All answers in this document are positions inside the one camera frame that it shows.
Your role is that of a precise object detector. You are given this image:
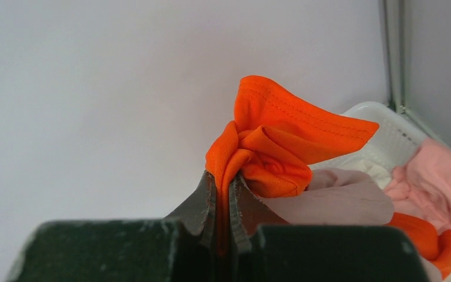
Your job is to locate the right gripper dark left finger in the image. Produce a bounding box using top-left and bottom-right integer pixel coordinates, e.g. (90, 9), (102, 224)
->
(6, 172), (216, 281)

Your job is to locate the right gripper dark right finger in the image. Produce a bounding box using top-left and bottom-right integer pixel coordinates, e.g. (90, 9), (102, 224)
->
(229, 175), (429, 281)

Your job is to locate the beige pink printed t-shirt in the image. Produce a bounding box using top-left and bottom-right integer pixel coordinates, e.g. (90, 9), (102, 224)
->
(261, 168), (394, 226)

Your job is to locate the orange t-shirt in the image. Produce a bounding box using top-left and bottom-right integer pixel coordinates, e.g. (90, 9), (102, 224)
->
(205, 75), (451, 281)

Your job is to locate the white garment in basket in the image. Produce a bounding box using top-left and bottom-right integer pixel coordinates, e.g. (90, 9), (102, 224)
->
(340, 159), (392, 190)

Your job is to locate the white plastic laundry basket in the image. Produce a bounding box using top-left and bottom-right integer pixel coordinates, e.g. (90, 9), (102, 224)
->
(310, 102), (426, 171)

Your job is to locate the light pink t-shirt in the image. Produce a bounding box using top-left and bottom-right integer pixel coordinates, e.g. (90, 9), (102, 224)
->
(384, 138), (451, 233)

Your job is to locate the right corner aluminium post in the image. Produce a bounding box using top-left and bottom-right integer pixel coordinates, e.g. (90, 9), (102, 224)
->
(380, 1), (442, 142)

